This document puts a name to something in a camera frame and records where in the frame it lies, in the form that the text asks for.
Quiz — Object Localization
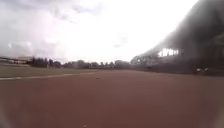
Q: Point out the row of trees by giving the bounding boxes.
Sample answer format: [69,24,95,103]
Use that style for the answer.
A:
[27,56,134,70]

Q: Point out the reddish brown path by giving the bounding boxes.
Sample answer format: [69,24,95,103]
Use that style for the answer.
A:
[0,69,224,128]

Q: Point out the large dark trees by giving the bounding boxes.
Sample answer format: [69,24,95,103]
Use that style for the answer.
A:
[129,0,224,76]

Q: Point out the pale kerb strip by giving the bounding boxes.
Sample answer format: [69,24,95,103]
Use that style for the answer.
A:
[0,71,98,81]

